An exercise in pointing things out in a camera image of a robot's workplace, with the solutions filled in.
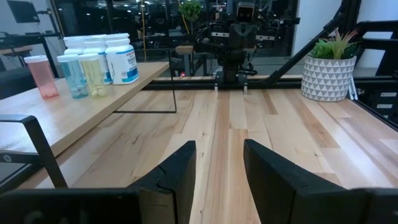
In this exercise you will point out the blue pill vial white cap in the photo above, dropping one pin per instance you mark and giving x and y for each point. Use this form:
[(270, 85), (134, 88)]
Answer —
[(74, 81)]

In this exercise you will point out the white supplement bottle blue label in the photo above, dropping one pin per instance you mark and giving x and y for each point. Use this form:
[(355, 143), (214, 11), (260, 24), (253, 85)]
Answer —
[(74, 46), (94, 46), (122, 65)]

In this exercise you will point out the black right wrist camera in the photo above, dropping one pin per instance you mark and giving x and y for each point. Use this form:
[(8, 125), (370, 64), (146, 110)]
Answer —
[(245, 12)]

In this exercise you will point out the black aluminium rig frame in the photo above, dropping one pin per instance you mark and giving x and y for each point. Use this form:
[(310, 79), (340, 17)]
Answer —
[(186, 84), (376, 28)]

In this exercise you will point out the black background desk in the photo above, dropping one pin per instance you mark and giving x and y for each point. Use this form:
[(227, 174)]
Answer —
[(28, 35)]

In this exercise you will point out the small green background plant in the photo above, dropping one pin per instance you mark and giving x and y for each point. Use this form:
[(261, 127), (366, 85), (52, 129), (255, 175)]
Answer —
[(190, 11)]

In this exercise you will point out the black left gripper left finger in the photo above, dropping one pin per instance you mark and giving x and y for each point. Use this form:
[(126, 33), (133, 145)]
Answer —
[(174, 174)]

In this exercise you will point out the yellow pill vial white cap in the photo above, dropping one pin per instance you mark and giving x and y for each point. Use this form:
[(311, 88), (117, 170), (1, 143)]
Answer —
[(93, 77)]

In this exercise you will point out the dark office chair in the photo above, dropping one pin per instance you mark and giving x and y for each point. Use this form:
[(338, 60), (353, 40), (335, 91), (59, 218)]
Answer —
[(15, 82)]

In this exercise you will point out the black wall-mounted monitor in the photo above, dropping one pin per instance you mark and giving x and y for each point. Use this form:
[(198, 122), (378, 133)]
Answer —
[(23, 11)]

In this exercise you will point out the succulent in triangle-patterned pot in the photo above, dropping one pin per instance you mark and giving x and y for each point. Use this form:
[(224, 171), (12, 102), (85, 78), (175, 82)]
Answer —
[(326, 77)]

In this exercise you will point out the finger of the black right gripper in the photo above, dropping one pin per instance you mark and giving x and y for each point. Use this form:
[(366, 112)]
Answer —
[(215, 84), (245, 85)]

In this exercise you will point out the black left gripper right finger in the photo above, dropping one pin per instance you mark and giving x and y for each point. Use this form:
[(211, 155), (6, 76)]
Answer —
[(273, 186)]

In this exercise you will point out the pink pill vial white cap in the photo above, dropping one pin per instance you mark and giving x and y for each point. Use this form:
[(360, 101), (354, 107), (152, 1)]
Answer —
[(43, 81)]

